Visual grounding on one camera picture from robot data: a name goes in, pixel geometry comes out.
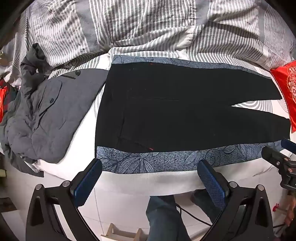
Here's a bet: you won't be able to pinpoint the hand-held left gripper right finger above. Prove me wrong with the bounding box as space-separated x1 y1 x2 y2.
197 159 277 241

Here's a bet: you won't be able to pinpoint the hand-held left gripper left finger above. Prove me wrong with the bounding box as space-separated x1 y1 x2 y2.
25 158 103 241

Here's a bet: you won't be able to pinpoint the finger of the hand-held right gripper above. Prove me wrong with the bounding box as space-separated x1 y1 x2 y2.
262 146 292 168
281 138 296 151

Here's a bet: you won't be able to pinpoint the black pants with floral trim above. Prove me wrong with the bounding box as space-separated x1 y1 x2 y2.
95 55 291 174

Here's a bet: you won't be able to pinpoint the person's right leg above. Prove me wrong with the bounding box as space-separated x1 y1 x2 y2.
191 189 223 223

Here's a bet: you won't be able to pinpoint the person's leg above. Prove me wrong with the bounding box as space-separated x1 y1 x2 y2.
191 189 223 223
146 195 192 241

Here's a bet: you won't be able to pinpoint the person's left leg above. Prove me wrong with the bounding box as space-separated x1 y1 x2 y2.
146 195 192 241

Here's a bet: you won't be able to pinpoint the red embroidered cushion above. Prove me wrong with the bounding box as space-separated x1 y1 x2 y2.
270 61 296 133

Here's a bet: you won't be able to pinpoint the wooden stool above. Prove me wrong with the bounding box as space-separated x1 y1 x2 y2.
100 223 149 241

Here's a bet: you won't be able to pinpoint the grey buttoned jacket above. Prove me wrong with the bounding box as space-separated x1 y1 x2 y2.
0 68 109 178

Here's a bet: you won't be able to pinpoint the red cloth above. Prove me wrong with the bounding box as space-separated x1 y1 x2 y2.
0 86 8 123

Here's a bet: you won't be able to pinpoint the dark grey garment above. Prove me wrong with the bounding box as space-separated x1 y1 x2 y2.
20 43 54 93

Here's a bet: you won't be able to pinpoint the grey striped duvet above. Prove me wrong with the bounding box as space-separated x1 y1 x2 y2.
5 0 296 87

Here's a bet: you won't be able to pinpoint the black cable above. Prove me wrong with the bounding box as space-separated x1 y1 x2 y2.
175 203 213 227

